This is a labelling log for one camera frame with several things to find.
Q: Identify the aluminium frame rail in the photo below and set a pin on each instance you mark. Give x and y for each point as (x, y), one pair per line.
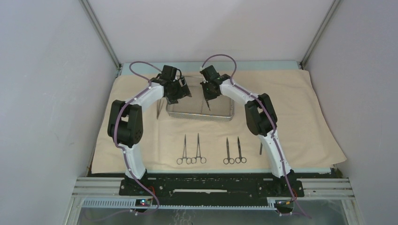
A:
(106, 193)

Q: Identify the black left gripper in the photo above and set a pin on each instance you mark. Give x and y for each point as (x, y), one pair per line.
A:
(183, 91)

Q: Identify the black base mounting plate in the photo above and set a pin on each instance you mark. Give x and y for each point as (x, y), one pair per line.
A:
(169, 185)

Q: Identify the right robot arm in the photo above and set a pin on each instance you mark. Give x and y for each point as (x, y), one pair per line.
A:
(260, 115)

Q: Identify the metal surgical instrument tray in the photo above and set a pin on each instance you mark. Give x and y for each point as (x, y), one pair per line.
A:
(220, 109)

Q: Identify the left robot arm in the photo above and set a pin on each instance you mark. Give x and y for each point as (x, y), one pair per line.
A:
(125, 125)

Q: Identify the metal tweezers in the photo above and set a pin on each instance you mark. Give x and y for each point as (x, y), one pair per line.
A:
(159, 108)

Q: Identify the metal hemostat clamp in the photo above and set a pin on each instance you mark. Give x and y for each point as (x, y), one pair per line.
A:
(184, 157)
(198, 157)

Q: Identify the metal surgical scissors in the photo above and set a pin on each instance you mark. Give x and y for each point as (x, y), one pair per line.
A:
(240, 158)

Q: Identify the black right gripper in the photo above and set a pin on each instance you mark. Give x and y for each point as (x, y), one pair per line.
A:
(207, 96)

